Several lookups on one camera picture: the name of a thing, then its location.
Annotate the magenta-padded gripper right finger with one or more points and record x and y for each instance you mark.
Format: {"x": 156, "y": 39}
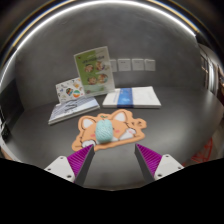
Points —
{"x": 155, "y": 161}

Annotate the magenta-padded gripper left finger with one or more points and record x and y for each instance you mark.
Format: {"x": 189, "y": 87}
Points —
{"x": 75, "y": 163}

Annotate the mint green computer mouse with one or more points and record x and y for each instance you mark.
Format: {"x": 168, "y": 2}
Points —
{"x": 104, "y": 130}

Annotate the orange corgi-shaped mouse pad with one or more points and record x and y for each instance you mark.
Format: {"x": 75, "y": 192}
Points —
{"x": 86, "y": 133}

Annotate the grey striped book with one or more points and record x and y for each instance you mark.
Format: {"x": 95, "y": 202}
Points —
{"x": 73, "y": 109}

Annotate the white book with blue band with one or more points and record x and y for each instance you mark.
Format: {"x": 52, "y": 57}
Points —
{"x": 143, "y": 97}

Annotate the white colourful sticker card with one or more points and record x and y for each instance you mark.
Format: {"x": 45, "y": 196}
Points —
{"x": 69, "y": 90}

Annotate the black flat panel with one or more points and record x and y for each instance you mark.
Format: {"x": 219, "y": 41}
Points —
{"x": 8, "y": 110}

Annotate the green menu sign stand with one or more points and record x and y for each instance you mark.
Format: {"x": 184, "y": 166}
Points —
{"x": 95, "y": 71}

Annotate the white wall socket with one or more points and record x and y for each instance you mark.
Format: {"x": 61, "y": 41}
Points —
{"x": 113, "y": 65}
{"x": 137, "y": 64}
{"x": 124, "y": 64}
{"x": 150, "y": 65}

